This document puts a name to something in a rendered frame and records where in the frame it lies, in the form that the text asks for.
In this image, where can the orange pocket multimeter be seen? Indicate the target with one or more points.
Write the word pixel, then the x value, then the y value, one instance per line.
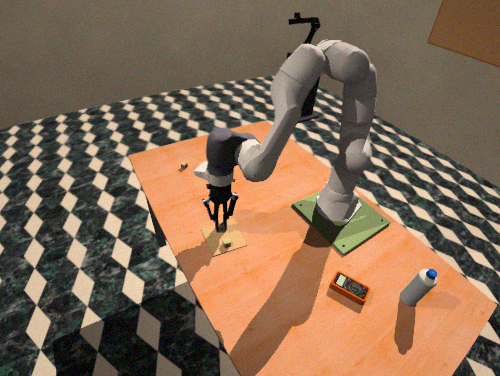
pixel 349 287

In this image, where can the tan flat mat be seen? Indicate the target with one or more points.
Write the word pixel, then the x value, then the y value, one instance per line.
pixel 214 238

